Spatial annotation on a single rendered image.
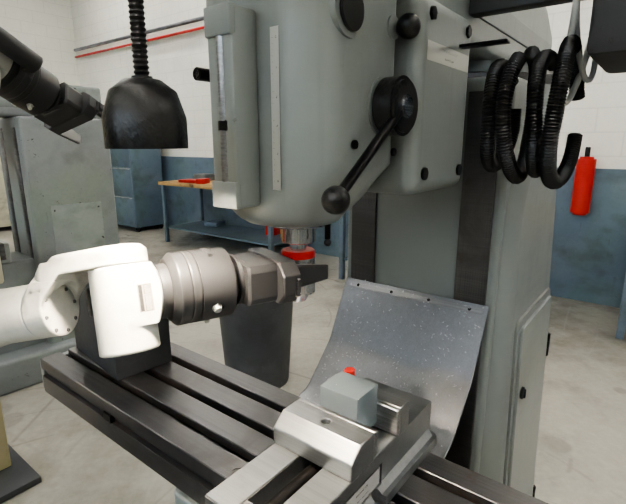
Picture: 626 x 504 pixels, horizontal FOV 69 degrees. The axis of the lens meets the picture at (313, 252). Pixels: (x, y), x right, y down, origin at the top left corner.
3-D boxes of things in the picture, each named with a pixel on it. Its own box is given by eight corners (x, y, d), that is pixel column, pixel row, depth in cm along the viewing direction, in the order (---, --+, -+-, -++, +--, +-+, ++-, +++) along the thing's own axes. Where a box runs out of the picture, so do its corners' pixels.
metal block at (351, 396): (356, 441, 60) (357, 400, 58) (319, 424, 63) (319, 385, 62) (376, 422, 64) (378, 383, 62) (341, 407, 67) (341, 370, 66)
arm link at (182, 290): (198, 245, 53) (89, 256, 47) (212, 337, 52) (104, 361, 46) (173, 255, 62) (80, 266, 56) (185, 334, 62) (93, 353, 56)
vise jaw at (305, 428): (351, 483, 53) (352, 454, 52) (273, 442, 61) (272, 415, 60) (377, 457, 58) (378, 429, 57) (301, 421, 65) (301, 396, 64)
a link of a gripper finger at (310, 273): (325, 281, 64) (286, 288, 61) (325, 259, 63) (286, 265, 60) (331, 284, 63) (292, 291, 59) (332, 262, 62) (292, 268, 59)
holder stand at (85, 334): (116, 382, 90) (106, 284, 85) (75, 348, 105) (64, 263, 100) (172, 361, 98) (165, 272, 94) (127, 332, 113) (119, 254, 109)
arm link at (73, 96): (51, 147, 95) (-5, 116, 84) (52, 109, 98) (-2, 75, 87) (100, 125, 91) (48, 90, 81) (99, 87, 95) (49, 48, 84)
